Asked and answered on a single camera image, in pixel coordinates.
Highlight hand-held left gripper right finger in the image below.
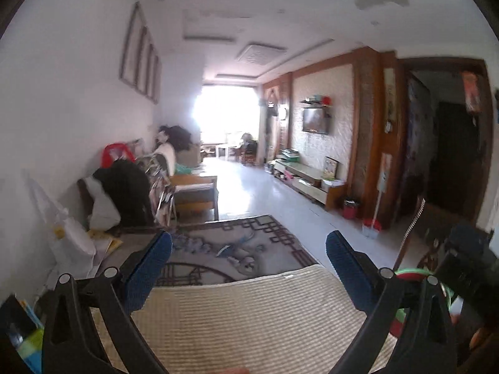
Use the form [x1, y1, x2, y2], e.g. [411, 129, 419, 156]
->
[325, 231, 457, 374]

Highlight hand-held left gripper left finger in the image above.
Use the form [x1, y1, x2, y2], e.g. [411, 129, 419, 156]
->
[41, 230, 174, 374]

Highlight red bin with green rims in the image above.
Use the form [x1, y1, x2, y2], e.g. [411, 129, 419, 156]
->
[390, 267, 457, 338]

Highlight carved wooden chair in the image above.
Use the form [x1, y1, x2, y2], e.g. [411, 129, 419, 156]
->
[394, 197, 461, 273]

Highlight yellow paper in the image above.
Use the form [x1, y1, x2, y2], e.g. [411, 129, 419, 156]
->
[86, 228, 123, 256]

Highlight small red floor bin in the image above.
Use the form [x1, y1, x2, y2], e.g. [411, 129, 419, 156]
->
[343, 198, 361, 219]

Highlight grey patterned table cover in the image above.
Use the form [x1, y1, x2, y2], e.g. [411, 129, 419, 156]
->
[105, 214, 322, 289]

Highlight folded metal chairs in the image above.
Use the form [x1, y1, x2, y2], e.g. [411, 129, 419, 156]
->
[146, 156, 178, 228]

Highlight white pillow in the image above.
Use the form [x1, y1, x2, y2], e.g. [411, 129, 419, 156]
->
[84, 177, 121, 230]

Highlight black coat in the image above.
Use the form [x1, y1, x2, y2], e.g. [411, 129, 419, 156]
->
[94, 160, 154, 227]

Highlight wooden coffee table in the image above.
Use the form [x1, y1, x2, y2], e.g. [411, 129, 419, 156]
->
[169, 175, 220, 223]

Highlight low wooden television cabinet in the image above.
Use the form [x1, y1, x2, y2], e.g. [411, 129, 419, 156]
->
[273, 158, 347, 210]

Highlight striped beige towel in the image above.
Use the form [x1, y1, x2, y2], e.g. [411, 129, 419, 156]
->
[91, 264, 398, 374]

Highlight white cushion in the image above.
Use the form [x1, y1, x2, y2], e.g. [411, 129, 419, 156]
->
[154, 142, 176, 176]

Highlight red plastic bag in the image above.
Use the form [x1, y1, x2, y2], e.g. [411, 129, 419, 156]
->
[101, 143, 135, 168]

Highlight printed door curtain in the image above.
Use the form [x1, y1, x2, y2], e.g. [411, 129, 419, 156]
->
[405, 78, 433, 211]

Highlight pile of black bags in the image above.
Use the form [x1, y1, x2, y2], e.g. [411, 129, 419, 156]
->
[158, 125, 193, 151]

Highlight colourful book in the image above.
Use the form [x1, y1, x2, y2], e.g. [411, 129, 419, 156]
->
[16, 300, 44, 374]

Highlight small white table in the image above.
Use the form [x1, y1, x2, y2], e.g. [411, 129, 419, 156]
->
[216, 143, 240, 160]

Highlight red hanging decoration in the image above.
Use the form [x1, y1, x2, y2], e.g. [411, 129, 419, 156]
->
[462, 71, 482, 113]

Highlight square ceiling light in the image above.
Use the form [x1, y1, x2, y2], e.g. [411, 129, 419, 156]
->
[236, 43, 287, 65]

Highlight red dustpan with white handle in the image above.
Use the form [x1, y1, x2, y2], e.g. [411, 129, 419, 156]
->
[362, 187, 385, 240]

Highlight wall calendar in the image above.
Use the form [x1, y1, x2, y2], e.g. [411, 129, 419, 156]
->
[379, 153, 392, 193]

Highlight wall television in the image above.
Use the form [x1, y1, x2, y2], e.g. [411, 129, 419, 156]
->
[303, 108, 331, 135]

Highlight wall shelf with colourful items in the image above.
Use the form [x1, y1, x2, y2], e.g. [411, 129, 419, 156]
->
[299, 94, 333, 109]

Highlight long wall scroll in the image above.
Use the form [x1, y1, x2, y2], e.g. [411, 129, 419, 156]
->
[384, 68, 396, 125]

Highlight large framed wall picture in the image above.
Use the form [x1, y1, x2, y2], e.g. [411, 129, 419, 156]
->
[119, 2, 143, 86]

